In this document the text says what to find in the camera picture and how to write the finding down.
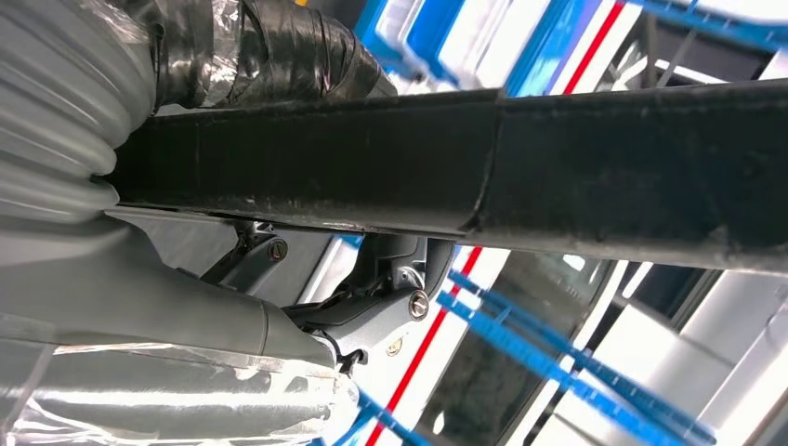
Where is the blue metal shelf rack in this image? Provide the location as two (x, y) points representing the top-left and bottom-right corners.
(308, 0), (788, 446)

